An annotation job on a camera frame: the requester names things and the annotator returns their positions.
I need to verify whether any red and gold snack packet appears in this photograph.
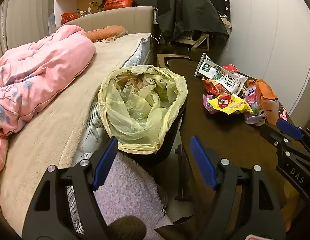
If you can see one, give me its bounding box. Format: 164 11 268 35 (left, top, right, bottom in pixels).
201 77 227 96

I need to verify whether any beige dotted paper wrapper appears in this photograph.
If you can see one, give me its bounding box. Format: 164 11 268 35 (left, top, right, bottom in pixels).
136 74 155 85

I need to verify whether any black folding table leg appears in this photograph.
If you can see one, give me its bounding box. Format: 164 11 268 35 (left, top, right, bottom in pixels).
174 144 193 201

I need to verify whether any purple snack packet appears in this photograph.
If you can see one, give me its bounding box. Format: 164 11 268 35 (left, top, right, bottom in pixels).
202 94 222 115

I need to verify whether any orange snack packet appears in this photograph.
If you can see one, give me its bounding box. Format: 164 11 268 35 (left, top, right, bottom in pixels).
247 79 279 126

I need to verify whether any grey vertical curtain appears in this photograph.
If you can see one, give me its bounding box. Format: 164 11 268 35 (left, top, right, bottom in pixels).
0 0 55 55

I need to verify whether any yellow wafer packet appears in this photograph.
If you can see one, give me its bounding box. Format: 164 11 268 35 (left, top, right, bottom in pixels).
207 94 253 115

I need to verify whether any small orange plastic bag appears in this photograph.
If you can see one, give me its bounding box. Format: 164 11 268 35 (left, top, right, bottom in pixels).
60 12 80 25

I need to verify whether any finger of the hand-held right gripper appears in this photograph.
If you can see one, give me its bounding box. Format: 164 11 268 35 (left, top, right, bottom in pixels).
276 118 310 153
259 125 289 151

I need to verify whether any orange frilled pillow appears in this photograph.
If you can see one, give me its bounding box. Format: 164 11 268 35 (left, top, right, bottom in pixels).
83 25 129 42

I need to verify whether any cardboard box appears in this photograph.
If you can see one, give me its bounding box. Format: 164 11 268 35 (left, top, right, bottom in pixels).
157 53 193 68

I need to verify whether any beige chair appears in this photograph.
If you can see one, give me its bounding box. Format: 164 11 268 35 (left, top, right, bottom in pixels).
170 30 210 55

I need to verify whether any black jacket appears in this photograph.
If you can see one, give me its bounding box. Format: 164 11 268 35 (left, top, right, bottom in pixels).
156 0 230 44

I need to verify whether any black bin with yellow bag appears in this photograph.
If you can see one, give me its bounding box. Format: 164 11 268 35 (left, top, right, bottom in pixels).
98 64 188 154

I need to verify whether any beige fleece bed blanket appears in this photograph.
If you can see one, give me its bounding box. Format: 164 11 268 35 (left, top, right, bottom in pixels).
0 34 151 228

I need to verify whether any dried flower bunch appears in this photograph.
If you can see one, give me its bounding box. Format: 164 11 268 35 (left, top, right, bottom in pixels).
88 0 105 12

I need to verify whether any beige garment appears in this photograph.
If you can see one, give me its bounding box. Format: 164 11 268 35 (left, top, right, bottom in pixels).
219 14 232 29

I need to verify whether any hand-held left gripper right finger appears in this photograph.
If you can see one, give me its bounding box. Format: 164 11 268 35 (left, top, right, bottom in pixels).
190 135 287 240

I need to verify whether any pink floral quilt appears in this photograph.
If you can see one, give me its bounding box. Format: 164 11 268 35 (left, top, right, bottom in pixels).
0 24 96 205

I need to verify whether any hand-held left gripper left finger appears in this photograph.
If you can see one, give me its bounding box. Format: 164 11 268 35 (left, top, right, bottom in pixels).
22 137 119 240

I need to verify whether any green white snack packet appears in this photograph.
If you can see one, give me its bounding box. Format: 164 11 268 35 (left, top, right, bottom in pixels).
194 53 248 95

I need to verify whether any red paper cup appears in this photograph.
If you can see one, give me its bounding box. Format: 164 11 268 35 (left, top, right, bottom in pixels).
221 64 238 74

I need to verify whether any black round lid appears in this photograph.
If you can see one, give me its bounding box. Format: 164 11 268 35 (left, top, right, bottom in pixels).
164 56 193 63

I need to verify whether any large orange plastic bag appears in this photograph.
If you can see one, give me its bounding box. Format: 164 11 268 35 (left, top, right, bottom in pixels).
103 0 133 11

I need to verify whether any beige upholstered bed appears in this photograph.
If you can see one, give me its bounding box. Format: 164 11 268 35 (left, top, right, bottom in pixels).
0 6 154 233

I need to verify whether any pink candy packet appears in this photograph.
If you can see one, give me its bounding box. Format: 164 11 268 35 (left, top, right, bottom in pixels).
241 86 263 115

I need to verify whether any person's bare leg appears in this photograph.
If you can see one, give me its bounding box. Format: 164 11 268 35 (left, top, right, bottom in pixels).
282 182 302 233

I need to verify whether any lavender fluffy cloth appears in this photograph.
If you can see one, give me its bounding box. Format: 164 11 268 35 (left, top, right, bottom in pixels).
93 152 168 240

